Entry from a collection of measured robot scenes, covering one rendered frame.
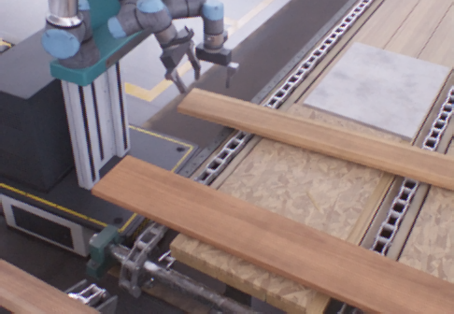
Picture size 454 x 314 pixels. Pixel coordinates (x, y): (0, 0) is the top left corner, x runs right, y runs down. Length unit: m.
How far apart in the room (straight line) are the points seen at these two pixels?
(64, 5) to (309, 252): 1.07
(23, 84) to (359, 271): 1.57
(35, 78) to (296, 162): 1.17
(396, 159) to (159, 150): 1.28
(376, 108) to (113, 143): 1.27
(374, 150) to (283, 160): 0.33
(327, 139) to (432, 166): 0.38
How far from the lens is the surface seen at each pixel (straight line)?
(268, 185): 2.11
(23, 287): 1.75
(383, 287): 1.81
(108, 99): 2.85
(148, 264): 1.95
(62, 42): 2.05
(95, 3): 2.47
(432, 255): 2.00
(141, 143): 3.10
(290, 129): 2.29
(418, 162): 2.25
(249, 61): 4.39
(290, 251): 1.85
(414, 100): 2.65
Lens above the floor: 2.25
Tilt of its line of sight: 37 degrees down
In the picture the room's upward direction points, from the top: 2 degrees clockwise
